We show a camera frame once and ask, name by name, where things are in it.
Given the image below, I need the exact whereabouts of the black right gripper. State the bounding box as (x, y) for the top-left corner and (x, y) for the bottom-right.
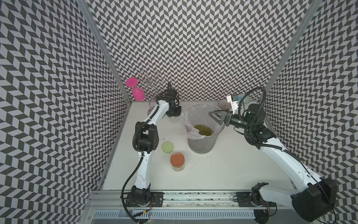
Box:
(208, 108), (253, 130)

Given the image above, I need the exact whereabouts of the grey mesh waste bin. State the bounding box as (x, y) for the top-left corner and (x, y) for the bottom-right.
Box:
(181, 104), (224, 155)

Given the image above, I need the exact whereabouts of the light green jar lid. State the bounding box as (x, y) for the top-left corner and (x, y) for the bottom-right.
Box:
(161, 141), (174, 154)

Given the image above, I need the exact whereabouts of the glass jar with mung beans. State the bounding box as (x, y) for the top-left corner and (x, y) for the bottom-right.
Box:
(168, 114), (180, 123)

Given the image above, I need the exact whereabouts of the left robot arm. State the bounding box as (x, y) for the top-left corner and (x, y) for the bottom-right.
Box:
(120, 82), (181, 224)

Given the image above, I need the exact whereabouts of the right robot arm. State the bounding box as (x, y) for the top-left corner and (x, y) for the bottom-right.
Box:
(209, 87), (337, 222)

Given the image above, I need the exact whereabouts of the mung beans pile in bin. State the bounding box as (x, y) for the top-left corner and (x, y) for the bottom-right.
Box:
(194, 125), (213, 136)

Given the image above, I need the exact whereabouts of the red striped ceramic bowl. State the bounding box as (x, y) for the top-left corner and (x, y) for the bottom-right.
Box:
(218, 100), (231, 110)

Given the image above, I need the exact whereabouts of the clear plastic bin liner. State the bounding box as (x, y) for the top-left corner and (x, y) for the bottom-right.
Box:
(180, 103), (225, 140)

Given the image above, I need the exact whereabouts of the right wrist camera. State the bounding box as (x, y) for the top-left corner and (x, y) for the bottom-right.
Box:
(227, 94), (244, 114)

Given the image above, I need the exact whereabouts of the wire stand with pink discs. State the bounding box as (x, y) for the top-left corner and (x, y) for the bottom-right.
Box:
(125, 70), (168, 115)

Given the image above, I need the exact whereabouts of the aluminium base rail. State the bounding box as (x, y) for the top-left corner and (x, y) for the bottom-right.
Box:
(83, 189), (317, 224)

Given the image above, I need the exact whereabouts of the aluminium corner frame post left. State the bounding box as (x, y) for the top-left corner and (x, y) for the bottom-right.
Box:
(76, 0), (131, 104)

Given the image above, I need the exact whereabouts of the aluminium corner frame post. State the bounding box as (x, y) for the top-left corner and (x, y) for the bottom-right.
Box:
(265, 0), (323, 94)
(76, 0), (131, 104)

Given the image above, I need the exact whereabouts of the aluminium corner frame post right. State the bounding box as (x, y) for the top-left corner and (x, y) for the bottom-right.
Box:
(265, 0), (323, 94)

